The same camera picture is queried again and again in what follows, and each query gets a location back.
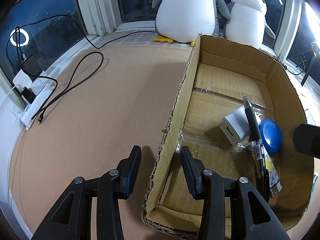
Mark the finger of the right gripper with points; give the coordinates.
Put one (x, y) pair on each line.
(306, 140)

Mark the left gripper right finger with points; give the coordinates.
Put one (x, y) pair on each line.
(251, 216)

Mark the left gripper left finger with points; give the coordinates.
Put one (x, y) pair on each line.
(70, 216)

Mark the blue round case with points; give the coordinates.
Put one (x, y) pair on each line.
(271, 136)

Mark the patterned white lighter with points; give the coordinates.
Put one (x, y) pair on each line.
(268, 169)

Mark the black gel pen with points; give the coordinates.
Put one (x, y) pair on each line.
(256, 147)

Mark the white USB wall charger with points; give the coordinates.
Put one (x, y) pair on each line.
(235, 126)

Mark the cardboard box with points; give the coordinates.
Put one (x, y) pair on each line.
(209, 118)

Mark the black tripod leg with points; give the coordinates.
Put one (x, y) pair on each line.
(310, 67)

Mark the beige carpet mat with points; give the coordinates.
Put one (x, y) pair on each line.
(124, 98)

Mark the white power strip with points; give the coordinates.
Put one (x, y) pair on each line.
(42, 88)

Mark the small plush penguin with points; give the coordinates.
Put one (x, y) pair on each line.
(247, 23)

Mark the white charger brick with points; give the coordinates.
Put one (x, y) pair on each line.
(22, 80)

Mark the black charger brick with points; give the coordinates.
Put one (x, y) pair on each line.
(32, 67)

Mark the large plush penguin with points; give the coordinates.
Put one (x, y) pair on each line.
(183, 20)

